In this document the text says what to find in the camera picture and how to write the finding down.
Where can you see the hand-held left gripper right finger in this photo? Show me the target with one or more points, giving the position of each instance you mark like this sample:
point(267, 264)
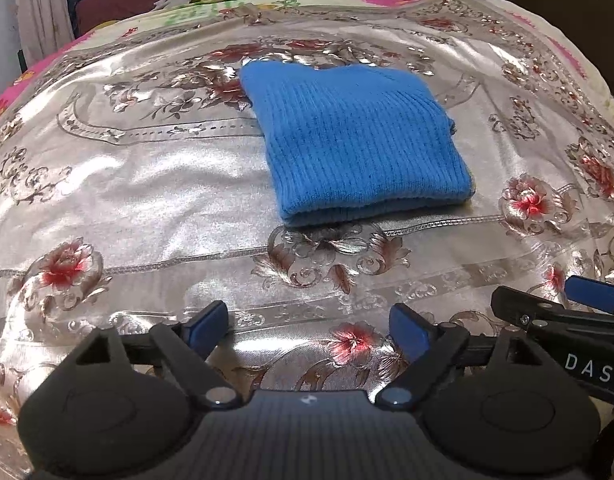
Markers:
point(412, 332)

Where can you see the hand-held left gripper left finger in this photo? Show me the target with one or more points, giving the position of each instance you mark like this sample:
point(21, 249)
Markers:
point(207, 327)

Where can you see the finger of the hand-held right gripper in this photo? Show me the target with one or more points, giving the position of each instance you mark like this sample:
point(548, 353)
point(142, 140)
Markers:
point(532, 307)
point(592, 292)

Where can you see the blue striped knit sweater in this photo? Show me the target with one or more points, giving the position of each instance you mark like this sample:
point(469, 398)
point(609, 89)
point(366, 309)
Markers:
point(357, 145)

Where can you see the silver floral satin bedspread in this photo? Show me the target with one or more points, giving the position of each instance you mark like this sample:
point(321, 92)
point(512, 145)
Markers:
point(162, 185)

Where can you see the white crumpled cloth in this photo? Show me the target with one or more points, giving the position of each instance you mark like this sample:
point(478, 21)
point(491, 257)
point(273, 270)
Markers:
point(177, 0)

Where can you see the cream and pink floral quilt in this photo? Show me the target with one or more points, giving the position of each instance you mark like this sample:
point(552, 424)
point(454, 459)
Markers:
point(317, 1)

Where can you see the beige curtain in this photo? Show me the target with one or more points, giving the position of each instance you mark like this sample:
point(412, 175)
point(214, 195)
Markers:
point(42, 5)

